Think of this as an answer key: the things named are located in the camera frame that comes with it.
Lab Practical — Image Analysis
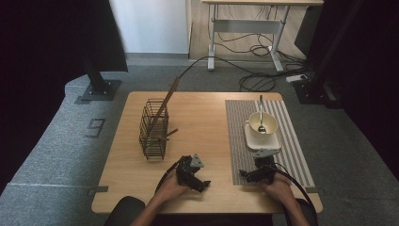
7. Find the metal spoon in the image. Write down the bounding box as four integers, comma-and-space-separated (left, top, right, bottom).
257, 94, 268, 135

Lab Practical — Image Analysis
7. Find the long wooden utensil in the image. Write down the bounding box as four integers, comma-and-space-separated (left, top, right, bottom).
148, 76, 182, 137

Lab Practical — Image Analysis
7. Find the dark curtain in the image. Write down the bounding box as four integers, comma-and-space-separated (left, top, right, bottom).
295, 0, 399, 182
0, 0, 129, 196

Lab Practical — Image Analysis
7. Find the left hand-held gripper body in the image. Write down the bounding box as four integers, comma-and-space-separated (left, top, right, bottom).
174, 153, 205, 190

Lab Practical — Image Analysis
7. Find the person's right hand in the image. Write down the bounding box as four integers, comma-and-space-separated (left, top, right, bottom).
261, 172, 297, 205

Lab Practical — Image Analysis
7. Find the white power strip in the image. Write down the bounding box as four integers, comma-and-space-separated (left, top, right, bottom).
285, 73, 309, 84

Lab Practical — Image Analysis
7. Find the cream cup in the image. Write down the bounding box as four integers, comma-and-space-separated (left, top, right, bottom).
244, 111, 279, 138

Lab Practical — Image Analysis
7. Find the white desk with metal legs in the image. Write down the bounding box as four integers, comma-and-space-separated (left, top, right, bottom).
200, 0, 325, 73

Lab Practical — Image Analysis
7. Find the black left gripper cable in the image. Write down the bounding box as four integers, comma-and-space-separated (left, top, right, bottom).
154, 156, 184, 194

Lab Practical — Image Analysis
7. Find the grey striped placemat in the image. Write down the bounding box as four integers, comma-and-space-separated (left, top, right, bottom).
224, 99, 316, 187

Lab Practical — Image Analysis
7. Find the long black floor cable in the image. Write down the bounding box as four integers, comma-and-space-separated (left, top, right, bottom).
177, 56, 277, 93

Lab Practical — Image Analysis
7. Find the person's dark clothing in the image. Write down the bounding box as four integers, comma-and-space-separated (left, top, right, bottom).
104, 195, 319, 226

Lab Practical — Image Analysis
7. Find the tangle of black floor cables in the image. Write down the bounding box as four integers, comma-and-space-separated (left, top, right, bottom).
215, 6, 314, 79

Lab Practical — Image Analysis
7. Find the dark wire basket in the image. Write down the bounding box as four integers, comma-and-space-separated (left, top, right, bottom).
138, 98, 170, 161

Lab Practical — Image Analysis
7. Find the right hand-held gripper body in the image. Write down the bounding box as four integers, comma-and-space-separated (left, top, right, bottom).
252, 148, 281, 185

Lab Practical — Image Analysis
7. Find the black metal stand with base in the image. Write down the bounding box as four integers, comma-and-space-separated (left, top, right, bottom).
74, 43, 122, 105
293, 0, 365, 109

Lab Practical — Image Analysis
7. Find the person's left hand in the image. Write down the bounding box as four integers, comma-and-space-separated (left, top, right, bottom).
153, 170, 191, 203

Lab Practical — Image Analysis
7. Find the short wooden stick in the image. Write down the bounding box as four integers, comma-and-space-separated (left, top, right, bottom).
157, 127, 180, 142

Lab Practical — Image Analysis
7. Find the white square saucer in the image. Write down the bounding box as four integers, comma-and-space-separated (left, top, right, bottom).
243, 123, 282, 152

